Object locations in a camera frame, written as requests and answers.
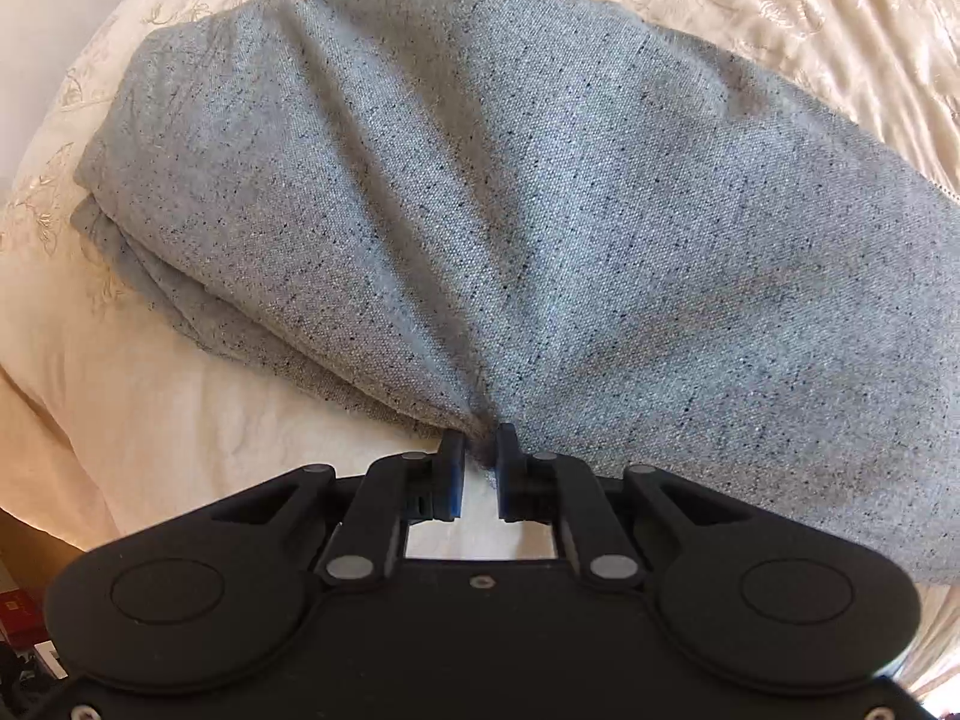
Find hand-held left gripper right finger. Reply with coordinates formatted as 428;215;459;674
495;423;752;590

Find red box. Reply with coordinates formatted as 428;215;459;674
0;589;47;643

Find grey speckled pants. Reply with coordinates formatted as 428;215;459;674
71;0;960;587

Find cream embroidered bedspread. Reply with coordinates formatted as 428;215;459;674
0;0;960;700

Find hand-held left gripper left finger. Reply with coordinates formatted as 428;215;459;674
211;429;467;587

